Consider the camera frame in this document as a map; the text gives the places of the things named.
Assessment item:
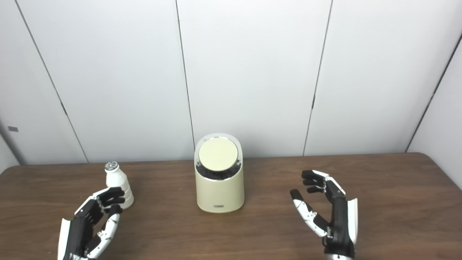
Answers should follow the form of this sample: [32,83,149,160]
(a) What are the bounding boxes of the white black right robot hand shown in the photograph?
[290,170,359,256]

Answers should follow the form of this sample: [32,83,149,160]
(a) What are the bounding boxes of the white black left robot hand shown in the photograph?
[57,187,126,260]

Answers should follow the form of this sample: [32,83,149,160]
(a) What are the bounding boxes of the small white plastic bottle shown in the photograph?
[104,161,134,209]

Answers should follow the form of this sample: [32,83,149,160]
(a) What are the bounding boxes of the cream-colored lidded bin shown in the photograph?
[194,133,245,213]

